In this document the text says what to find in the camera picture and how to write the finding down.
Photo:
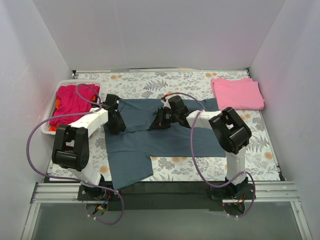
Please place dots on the blue-grey t-shirt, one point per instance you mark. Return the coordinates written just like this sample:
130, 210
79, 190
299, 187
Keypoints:
129, 153

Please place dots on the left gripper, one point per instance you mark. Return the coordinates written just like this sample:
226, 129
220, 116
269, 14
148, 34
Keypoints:
118, 124

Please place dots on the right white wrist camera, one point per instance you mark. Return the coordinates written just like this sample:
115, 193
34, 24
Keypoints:
166, 103

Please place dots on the magenta t-shirt in basket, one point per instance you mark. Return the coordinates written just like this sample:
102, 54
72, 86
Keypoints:
71, 103

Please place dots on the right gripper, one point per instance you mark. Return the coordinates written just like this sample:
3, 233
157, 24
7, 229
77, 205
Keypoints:
160, 118

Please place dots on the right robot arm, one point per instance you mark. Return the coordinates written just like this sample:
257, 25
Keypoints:
231, 132

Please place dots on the orange garment in basket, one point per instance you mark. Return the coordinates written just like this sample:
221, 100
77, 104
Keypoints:
54, 127

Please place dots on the folded pink t-shirt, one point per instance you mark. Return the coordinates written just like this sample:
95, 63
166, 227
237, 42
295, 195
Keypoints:
243, 94

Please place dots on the floral table mat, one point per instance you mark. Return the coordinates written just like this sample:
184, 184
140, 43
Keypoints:
260, 161

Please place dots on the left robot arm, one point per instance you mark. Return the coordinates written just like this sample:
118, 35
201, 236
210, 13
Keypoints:
71, 149

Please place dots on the white plastic basket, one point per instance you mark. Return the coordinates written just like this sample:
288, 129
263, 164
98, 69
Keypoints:
95, 85

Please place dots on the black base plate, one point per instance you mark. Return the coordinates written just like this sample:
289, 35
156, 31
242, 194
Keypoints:
185, 195

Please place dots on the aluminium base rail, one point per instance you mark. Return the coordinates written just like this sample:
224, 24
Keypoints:
73, 192

